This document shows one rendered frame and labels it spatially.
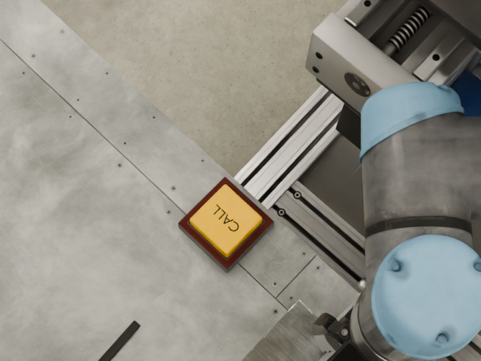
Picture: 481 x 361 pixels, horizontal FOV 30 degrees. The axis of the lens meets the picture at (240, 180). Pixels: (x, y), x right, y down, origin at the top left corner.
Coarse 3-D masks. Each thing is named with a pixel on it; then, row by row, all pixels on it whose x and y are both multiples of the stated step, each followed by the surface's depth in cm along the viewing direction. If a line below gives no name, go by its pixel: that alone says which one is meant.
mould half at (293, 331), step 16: (304, 304) 94; (288, 320) 94; (304, 320) 94; (272, 336) 93; (288, 336) 93; (304, 336) 93; (256, 352) 92; (272, 352) 92; (288, 352) 93; (304, 352) 93; (320, 352) 93
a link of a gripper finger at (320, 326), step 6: (318, 318) 83; (324, 318) 82; (330, 318) 82; (312, 324) 84; (318, 324) 82; (324, 324) 80; (330, 324) 81; (312, 330) 86; (318, 330) 84; (324, 330) 81
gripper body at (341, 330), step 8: (336, 320) 79; (344, 320) 79; (328, 328) 79; (336, 328) 79; (344, 328) 78; (328, 336) 80; (336, 336) 78; (344, 336) 78; (352, 336) 72; (336, 344) 80; (360, 352) 72; (368, 360) 72
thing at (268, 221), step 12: (228, 180) 105; (240, 192) 105; (252, 204) 104; (264, 216) 104; (192, 228) 103; (264, 228) 103; (204, 240) 103; (252, 240) 103; (216, 252) 103; (240, 252) 103; (228, 264) 102
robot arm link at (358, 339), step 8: (360, 288) 70; (360, 296) 70; (352, 312) 71; (352, 320) 70; (352, 328) 70; (360, 336) 68; (360, 344) 69; (368, 352) 69; (376, 360) 69; (384, 360) 67; (432, 360) 67
